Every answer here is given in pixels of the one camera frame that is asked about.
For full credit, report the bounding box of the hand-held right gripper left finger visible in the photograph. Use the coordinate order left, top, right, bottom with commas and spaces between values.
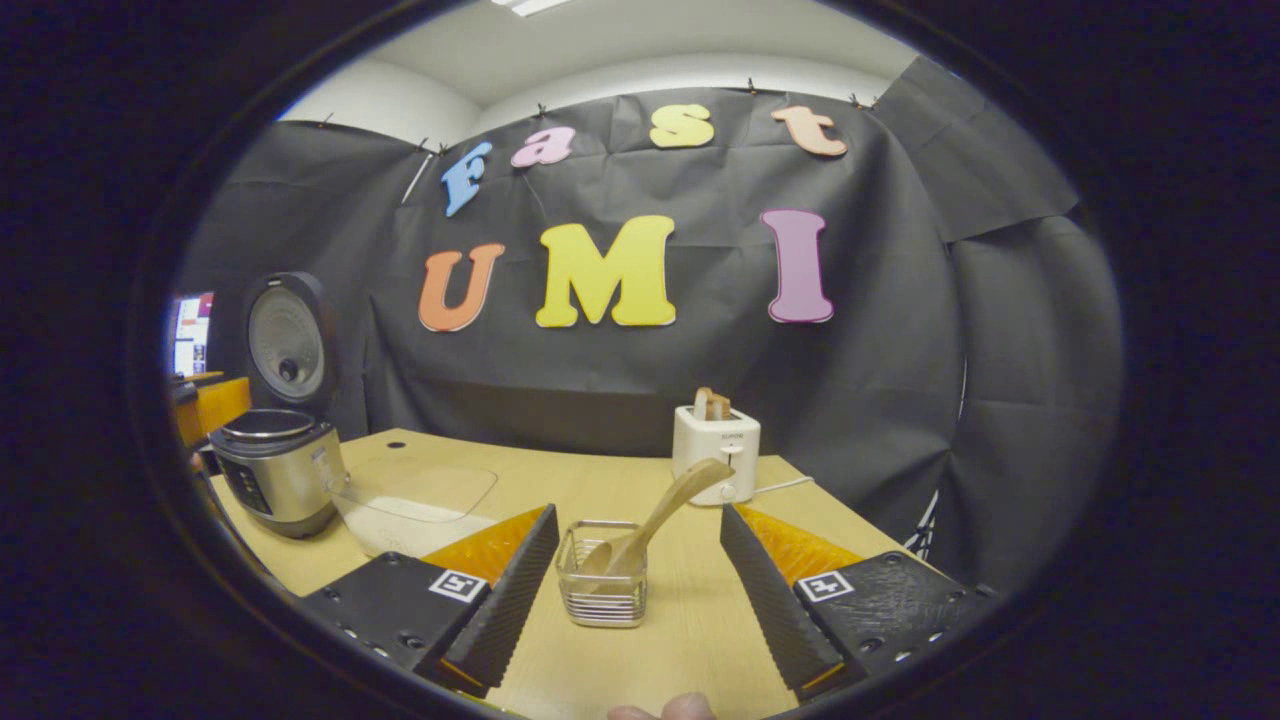
298, 503, 561, 699

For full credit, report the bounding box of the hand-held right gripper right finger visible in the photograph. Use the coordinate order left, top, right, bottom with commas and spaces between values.
720, 503, 996, 701

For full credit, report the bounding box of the black silver rice cooker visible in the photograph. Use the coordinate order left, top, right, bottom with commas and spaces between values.
208, 272, 349, 539

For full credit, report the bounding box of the wooden spoon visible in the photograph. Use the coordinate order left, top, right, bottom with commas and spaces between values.
578, 458, 736, 581

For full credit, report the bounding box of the clear plastic rice container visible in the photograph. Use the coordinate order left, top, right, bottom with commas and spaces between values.
328, 458, 501, 559

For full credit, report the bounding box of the computer monitor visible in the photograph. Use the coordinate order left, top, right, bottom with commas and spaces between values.
172, 292, 215, 378

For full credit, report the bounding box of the white toaster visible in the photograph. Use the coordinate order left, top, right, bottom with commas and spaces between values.
672, 405, 762, 507

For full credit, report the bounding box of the black backdrop cloth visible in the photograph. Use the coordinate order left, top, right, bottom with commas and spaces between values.
180, 55, 1126, 591

